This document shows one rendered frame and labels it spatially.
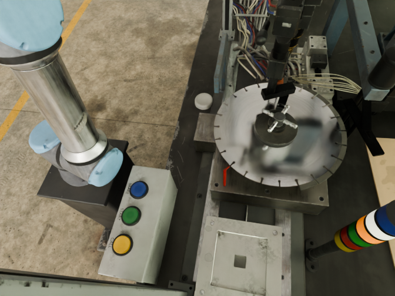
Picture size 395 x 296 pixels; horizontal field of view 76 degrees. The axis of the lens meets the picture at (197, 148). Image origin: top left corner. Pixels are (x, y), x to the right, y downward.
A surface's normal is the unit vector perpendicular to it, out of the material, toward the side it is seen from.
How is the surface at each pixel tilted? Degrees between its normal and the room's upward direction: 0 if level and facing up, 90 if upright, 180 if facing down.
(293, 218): 0
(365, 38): 0
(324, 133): 0
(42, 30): 80
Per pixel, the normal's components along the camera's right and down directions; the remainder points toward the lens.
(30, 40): 0.87, 0.29
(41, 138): -0.19, -0.54
